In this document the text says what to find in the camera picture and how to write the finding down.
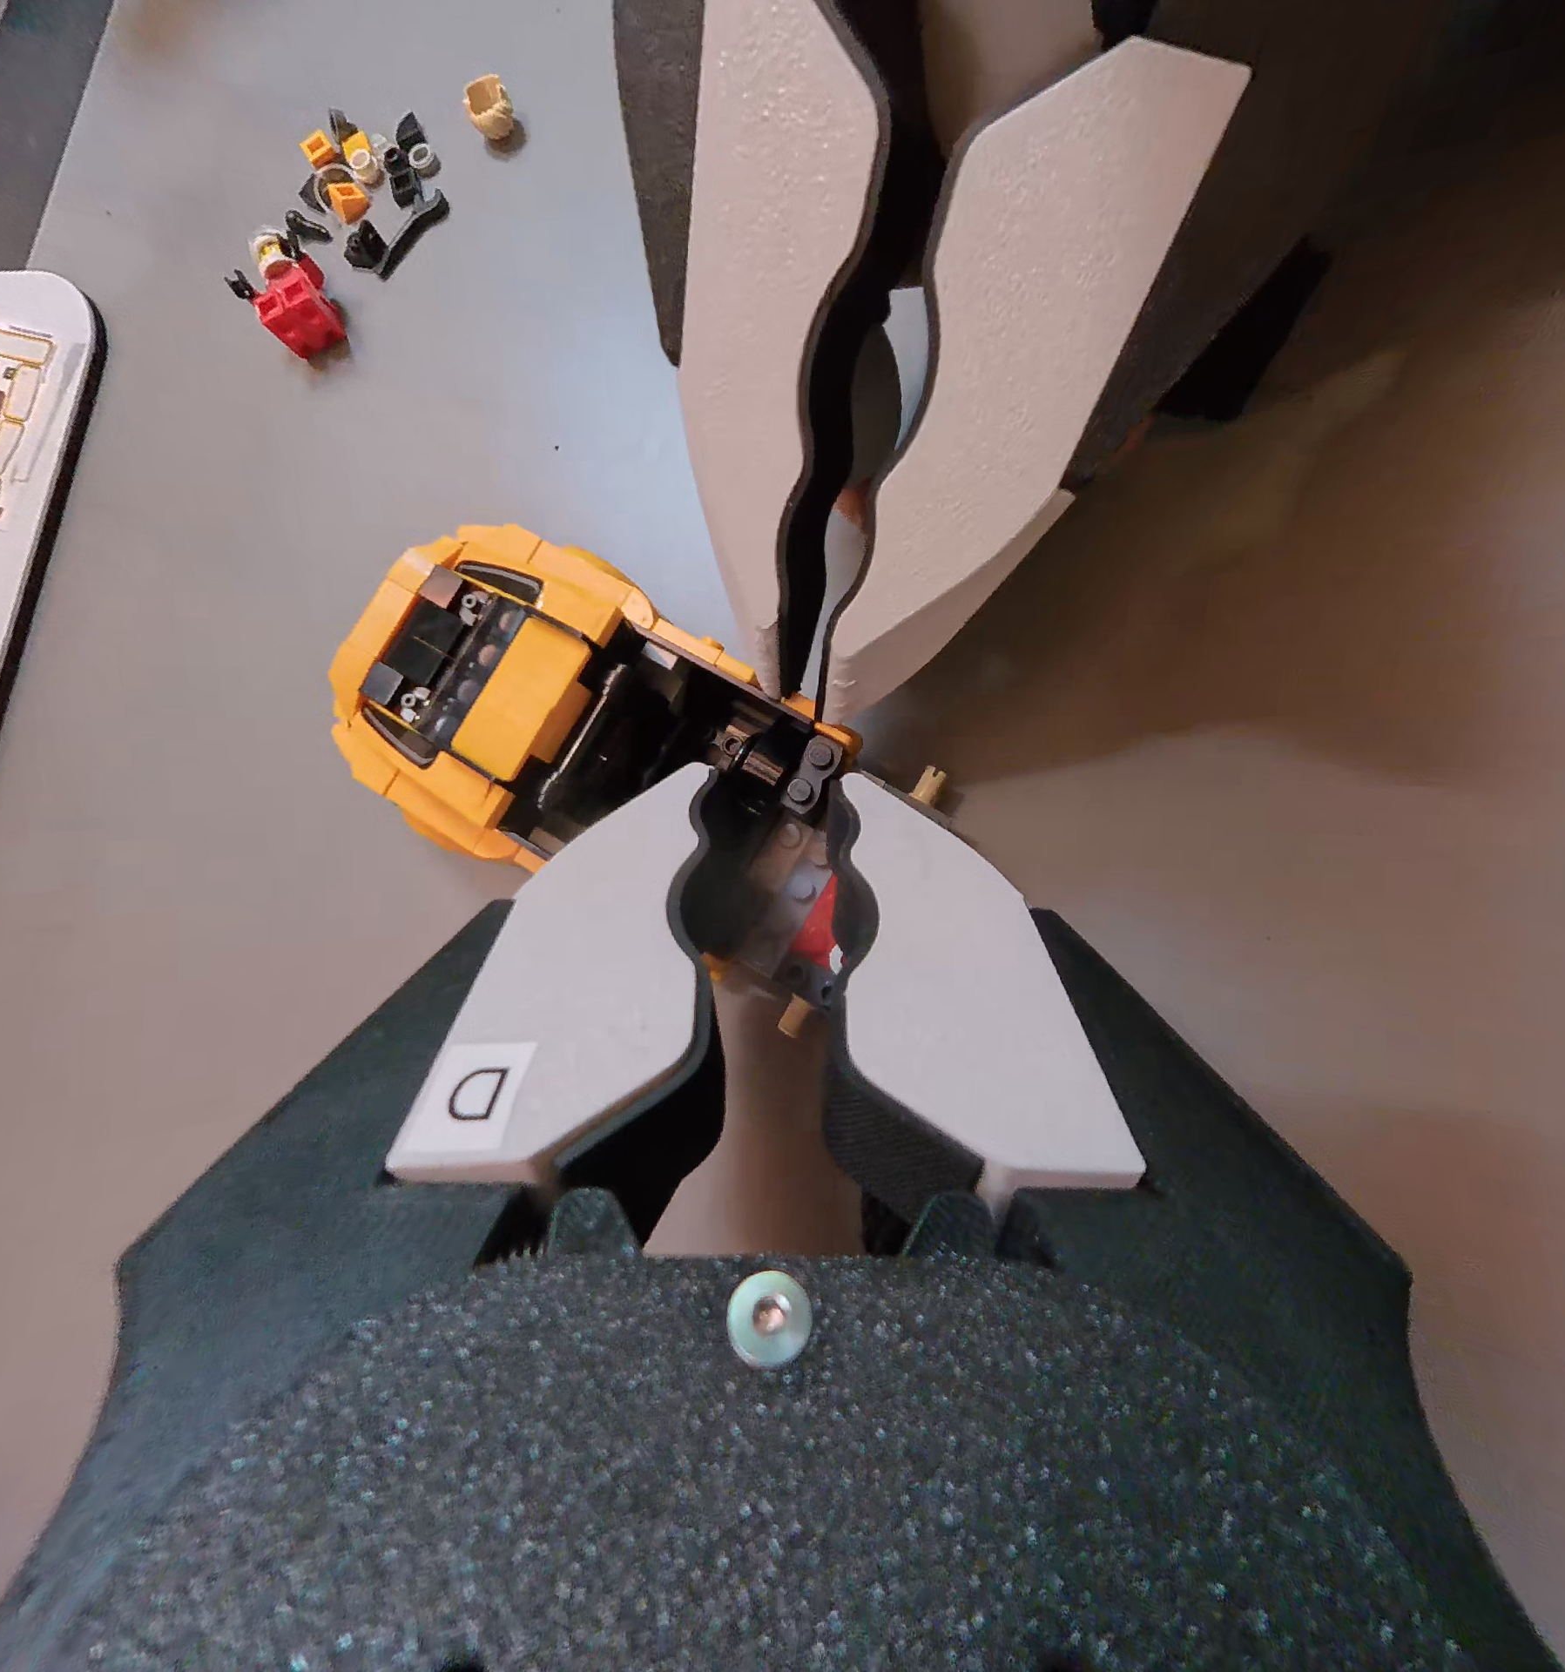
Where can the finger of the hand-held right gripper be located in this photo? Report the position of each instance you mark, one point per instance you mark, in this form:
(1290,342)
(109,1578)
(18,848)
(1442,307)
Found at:
(769,195)
(1057,300)

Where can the tan lego hair piece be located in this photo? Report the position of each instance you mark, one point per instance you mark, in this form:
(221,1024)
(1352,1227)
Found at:
(491,107)

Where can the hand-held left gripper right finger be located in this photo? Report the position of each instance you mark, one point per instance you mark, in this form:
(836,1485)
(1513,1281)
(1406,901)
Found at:
(992,1031)

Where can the pile of small lego pieces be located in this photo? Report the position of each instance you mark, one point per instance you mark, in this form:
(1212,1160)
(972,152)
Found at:
(344,195)

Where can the yellow lego car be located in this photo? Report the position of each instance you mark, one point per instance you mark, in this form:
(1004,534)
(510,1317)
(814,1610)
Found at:
(507,705)

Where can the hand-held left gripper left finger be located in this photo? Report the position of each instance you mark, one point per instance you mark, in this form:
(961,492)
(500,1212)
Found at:
(574,1019)

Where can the red lego minifigure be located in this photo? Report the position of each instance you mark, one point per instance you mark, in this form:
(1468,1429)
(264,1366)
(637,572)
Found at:
(295,313)

